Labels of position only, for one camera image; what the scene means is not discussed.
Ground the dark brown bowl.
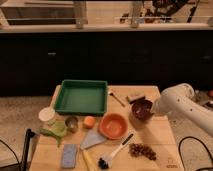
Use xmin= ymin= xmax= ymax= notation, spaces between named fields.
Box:
xmin=131 ymin=99 xmax=153 ymax=121

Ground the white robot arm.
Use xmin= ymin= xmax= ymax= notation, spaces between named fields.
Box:
xmin=151 ymin=83 xmax=213 ymax=137

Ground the small wooden spoon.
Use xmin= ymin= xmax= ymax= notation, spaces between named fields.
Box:
xmin=108 ymin=91 xmax=125 ymax=107

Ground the green plastic tray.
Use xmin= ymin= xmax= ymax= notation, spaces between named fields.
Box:
xmin=54 ymin=80 xmax=108 ymax=116

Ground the orange fruit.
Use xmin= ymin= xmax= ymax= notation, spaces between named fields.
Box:
xmin=83 ymin=116 xmax=96 ymax=129

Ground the orange bowl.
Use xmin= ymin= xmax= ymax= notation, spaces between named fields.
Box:
xmin=99 ymin=113 xmax=128 ymax=140

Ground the small metal cup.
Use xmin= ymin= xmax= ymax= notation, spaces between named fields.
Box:
xmin=65 ymin=116 xmax=78 ymax=133

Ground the grey spatula scraper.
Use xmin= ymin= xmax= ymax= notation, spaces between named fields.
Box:
xmin=80 ymin=130 xmax=106 ymax=150

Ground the green cloth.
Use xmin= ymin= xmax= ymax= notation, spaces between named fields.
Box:
xmin=40 ymin=121 xmax=67 ymax=146

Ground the brown grape bunch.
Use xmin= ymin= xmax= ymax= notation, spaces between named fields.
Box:
xmin=129 ymin=143 xmax=157 ymax=161

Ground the blue sponge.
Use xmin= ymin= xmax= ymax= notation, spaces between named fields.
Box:
xmin=61 ymin=144 xmax=77 ymax=169

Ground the white black dish brush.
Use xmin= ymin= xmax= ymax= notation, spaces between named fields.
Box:
xmin=98 ymin=133 xmax=134 ymax=170

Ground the yellow handle tool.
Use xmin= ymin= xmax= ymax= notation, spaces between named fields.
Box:
xmin=82 ymin=150 xmax=98 ymax=171

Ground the black cable right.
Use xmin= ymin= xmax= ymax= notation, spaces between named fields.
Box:
xmin=177 ymin=135 xmax=213 ymax=171

